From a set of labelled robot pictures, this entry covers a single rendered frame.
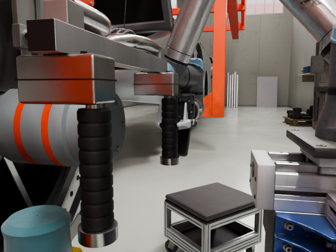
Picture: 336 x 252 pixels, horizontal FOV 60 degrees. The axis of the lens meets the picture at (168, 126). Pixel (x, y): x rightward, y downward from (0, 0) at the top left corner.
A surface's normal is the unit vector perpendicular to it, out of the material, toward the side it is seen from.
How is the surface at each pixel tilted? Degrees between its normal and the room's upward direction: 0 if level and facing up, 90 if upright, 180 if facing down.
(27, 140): 101
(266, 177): 90
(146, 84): 90
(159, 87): 90
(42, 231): 45
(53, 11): 90
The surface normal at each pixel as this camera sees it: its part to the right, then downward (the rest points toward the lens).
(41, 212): 0.00, -0.99
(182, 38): -0.19, 0.31
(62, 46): 0.97, 0.03
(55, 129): -0.24, 0.06
